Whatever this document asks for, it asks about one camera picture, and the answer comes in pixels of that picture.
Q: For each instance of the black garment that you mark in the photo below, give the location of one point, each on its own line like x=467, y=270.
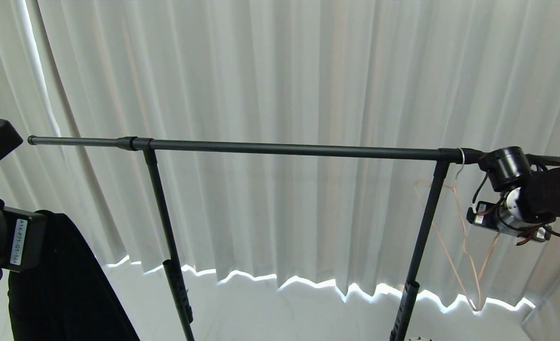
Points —
x=62, y=293

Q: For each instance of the pink clothes hanger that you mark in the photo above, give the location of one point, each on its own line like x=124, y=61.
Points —
x=489, y=255
x=461, y=158

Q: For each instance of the black clothes rack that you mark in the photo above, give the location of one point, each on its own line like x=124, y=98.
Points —
x=284, y=148

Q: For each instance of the white curtain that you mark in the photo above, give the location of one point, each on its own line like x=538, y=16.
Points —
x=284, y=71

